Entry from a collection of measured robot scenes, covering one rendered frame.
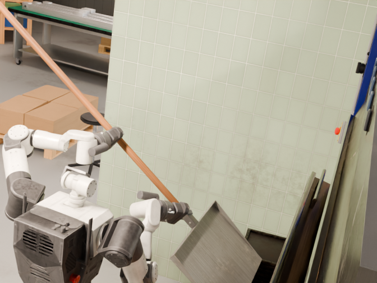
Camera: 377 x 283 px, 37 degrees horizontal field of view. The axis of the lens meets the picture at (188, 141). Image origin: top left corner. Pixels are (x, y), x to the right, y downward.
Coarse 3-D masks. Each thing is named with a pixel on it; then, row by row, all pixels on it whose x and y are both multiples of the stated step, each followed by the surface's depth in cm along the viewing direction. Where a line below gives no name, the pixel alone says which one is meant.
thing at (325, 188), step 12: (312, 192) 231; (324, 192) 235; (324, 204) 225; (312, 216) 212; (300, 228) 201; (312, 228) 204; (300, 240) 193; (312, 240) 196; (300, 252) 186; (288, 264) 177; (300, 264) 180; (288, 276) 172; (300, 276) 174
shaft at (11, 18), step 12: (12, 24) 241; (24, 36) 240; (36, 48) 240; (48, 60) 240; (60, 72) 240; (72, 84) 240; (84, 96) 241; (120, 144) 240; (132, 156) 240; (144, 168) 239; (156, 180) 239; (168, 192) 240
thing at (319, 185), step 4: (324, 172) 239; (320, 176) 236; (324, 176) 236; (320, 180) 230; (320, 184) 227; (316, 188) 235; (320, 188) 224; (316, 192) 219; (316, 196) 215; (312, 200) 216; (316, 200) 213; (312, 204) 217; (312, 208) 218
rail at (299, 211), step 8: (312, 176) 241; (304, 192) 225; (304, 200) 217; (296, 216) 204; (296, 224) 198; (288, 240) 186; (288, 248) 182; (280, 264) 172; (280, 272) 168; (272, 280) 164
